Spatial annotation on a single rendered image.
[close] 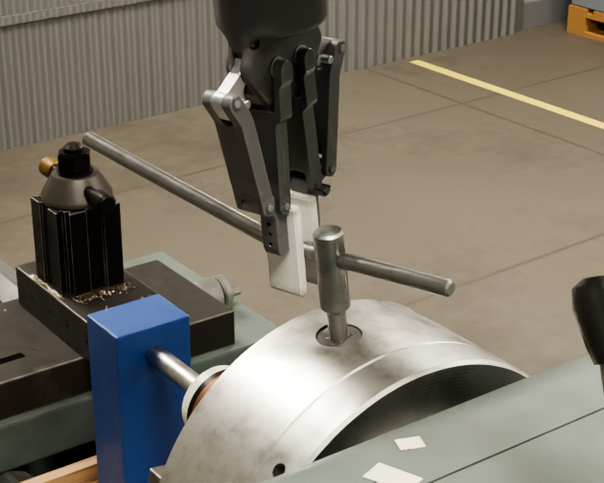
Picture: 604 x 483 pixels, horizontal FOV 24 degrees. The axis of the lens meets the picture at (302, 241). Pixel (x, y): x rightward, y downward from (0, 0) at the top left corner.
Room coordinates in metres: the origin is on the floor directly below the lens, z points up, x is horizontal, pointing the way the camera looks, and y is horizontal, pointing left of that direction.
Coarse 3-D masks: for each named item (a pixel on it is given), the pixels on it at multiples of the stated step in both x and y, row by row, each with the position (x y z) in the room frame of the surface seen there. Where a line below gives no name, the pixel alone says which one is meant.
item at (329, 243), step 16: (320, 240) 0.89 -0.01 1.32; (336, 240) 0.89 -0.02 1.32; (320, 256) 0.89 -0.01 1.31; (336, 256) 0.89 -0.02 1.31; (320, 272) 0.89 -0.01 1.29; (336, 272) 0.89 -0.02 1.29; (320, 288) 0.89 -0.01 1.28; (336, 288) 0.89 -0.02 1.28; (320, 304) 0.90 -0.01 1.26; (336, 304) 0.89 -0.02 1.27; (336, 320) 0.89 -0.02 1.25; (336, 336) 0.89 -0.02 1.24
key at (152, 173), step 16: (96, 144) 1.02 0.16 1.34; (112, 144) 1.02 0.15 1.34; (112, 160) 1.02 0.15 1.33; (128, 160) 1.00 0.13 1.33; (144, 160) 1.00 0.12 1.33; (144, 176) 0.99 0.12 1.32; (160, 176) 0.99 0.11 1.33; (176, 192) 0.97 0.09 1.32; (192, 192) 0.97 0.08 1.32; (208, 208) 0.96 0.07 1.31; (224, 208) 0.95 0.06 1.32; (240, 224) 0.94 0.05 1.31; (256, 224) 0.94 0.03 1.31; (304, 256) 0.90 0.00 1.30; (352, 256) 0.88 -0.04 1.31; (368, 272) 0.87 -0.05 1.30; (384, 272) 0.86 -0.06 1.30; (400, 272) 0.86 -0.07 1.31; (416, 272) 0.85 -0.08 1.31; (432, 288) 0.84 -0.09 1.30; (448, 288) 0.83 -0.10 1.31
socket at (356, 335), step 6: (324, 330) 0.91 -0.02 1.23; (348, 330) 0.91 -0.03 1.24; (354, 330) 0.91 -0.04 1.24; (318, 336) 0.90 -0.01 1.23; (324, 336) 0.90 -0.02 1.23; (354, 336) 0.90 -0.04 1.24; (360, 336) 0.90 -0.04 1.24; (318, 342) 0.90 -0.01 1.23; (324, 342) 0.89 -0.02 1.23; (330, 342) 0.89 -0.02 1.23; (336, 342) 0.89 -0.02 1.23; (342, 342) 0.89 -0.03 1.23; (348, 342) 0.89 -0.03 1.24; (354, 342) 0.89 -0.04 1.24
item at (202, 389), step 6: (222, 372) 1.06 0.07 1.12; (210, 378) 1.05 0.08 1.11; (216, 378) 1.05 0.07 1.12; (204, 384) 1.05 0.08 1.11; (210, 384) 1.04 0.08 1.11; (198, 390) 1.05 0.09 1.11; (204, 390) 1.04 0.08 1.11; (198, 396) 1.04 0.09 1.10; (192, 402) 1.04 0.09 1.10; (192, 408) 1.04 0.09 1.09
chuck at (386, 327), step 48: (288, 336) 0.91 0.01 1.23; (384, 336) 0.90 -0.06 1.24; (432, 336) 0.91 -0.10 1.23; (240, 384) 0.88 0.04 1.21; (288, 384) 0.86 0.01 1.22; (336, 384) 0.84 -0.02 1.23; (192, 432) 0.86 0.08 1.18; (240, 432) 0.84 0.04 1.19; (192, 480) 0.84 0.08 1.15; (240, 480) 0.81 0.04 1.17
